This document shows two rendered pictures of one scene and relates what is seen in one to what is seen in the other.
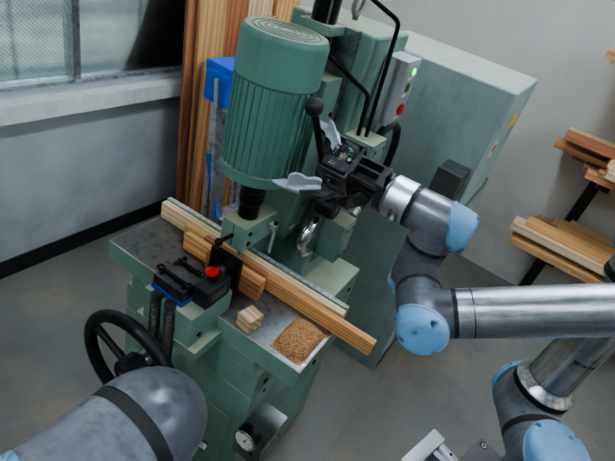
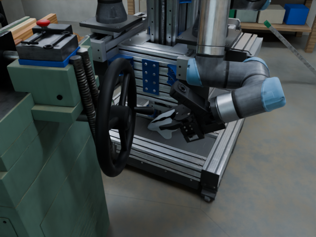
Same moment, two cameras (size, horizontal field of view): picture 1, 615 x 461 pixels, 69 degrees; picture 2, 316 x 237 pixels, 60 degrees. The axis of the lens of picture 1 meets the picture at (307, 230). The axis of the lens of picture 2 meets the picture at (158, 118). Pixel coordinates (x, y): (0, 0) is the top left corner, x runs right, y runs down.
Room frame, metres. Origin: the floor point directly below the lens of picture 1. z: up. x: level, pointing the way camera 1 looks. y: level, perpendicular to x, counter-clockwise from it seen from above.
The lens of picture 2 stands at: (0.63, 0.84, 1.20)
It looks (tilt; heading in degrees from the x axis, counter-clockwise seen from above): 36 degrees down; 257
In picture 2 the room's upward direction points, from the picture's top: straight up
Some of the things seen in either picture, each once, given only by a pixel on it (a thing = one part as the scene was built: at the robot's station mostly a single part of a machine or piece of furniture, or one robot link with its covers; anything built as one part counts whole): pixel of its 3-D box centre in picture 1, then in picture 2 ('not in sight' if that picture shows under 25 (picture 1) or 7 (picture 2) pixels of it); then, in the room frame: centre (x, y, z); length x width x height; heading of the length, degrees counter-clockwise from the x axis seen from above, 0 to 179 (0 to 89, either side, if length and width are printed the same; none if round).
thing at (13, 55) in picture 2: (216, 273); (14, 56); (0.81, 0.18, 0.95); 0.09 x 0.07 x 0.09; 68
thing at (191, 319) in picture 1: (188, 302); (56, 73); (0.73, 0.21, 0.91); 0.15 x 0.14 x 0.09; 68
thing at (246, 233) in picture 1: (250, 227); not in sight; (0.93, 0.14, 1.03); 0.14 x 0.07 x 0.09; 158
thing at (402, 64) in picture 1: (393, 89); not in sight; (1.15, -0.10, 1.40); 0.10 x 0.06 x 0.16; 158
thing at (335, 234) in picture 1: (331, 233); not in sight; (1.02, -0.06, 1.02); 0.09 x 0.07 x 0.12; 68
